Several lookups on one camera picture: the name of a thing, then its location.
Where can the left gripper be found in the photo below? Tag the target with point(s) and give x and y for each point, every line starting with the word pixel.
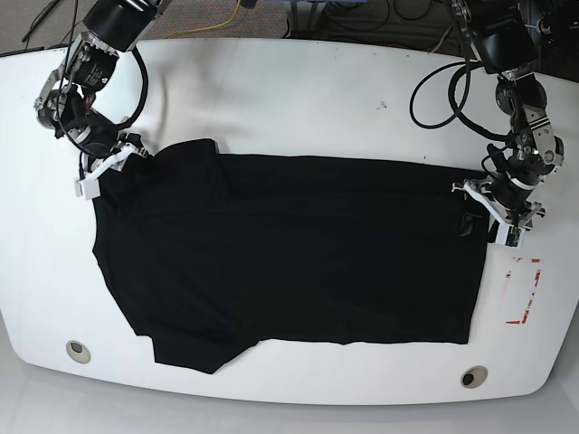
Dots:
pixel 506 203

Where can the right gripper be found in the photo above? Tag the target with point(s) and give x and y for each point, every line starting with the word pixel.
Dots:
pixel 101 150

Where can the black t-shirt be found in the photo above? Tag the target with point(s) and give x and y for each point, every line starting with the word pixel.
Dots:
pixel 208 254

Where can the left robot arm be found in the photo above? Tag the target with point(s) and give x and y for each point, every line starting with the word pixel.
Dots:
pixel 493 37

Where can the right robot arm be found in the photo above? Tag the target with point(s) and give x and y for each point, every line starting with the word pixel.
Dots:
pixel 65 104

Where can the red tape rectangle marking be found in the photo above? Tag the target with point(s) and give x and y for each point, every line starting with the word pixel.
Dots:
pixel 519 289

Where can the right table grommet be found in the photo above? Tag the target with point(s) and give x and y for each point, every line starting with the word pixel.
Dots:
pixel 474 377

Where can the table grommet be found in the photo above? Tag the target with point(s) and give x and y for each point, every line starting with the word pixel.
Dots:
pixel 78 352
pixel 474 377

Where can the left table grommet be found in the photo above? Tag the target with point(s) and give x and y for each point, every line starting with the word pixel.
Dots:
pixel 78 352

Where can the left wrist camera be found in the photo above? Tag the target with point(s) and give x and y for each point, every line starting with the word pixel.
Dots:
pixel 510 236

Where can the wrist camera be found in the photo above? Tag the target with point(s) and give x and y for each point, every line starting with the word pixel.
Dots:
pixel 510 236
pixel 87 189

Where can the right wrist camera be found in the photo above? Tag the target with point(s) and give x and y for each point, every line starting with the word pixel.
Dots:
pixel 87 189

